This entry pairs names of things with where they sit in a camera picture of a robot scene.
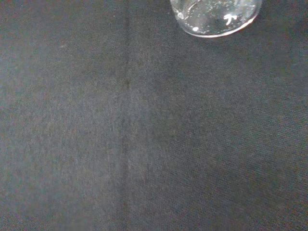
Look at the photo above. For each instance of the black bench cloth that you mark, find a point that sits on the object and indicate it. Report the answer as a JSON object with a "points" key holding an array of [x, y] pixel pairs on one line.
{"points": [[144, 132]]}

